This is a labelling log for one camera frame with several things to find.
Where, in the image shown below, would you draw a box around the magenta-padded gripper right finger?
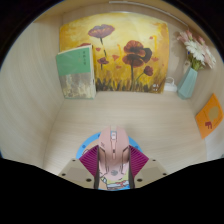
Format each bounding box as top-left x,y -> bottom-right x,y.
127,144 -> 169,190

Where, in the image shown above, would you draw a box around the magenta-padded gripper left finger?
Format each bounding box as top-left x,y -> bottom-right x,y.
58,144 -> 101,190

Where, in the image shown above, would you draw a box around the pink computer mouse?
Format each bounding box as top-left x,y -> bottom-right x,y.
97,125 -> 131,183

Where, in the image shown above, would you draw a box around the round blue-rimmed cartoon mouse pad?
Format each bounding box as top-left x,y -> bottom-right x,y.
75,131 -> 144,192

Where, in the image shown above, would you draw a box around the orange booklet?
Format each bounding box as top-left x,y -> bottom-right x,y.
194,93 -> 224,140

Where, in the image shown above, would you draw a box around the white power strip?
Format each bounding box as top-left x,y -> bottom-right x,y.
163,83 -> 178,93

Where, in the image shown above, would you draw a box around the teal faceted vase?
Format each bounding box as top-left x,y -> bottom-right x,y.
176,66 -> 199,100

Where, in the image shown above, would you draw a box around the green covered book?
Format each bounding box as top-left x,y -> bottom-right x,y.
55,44 -> 98,100

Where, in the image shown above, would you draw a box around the yellow poppy flower painting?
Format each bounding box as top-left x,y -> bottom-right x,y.
59,12 -> 170,94

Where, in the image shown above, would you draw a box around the white and pink flowers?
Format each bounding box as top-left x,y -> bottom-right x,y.
175,29 -> 217,72

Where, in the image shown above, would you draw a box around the white cable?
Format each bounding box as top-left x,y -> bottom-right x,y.
164,76 -> 177,86

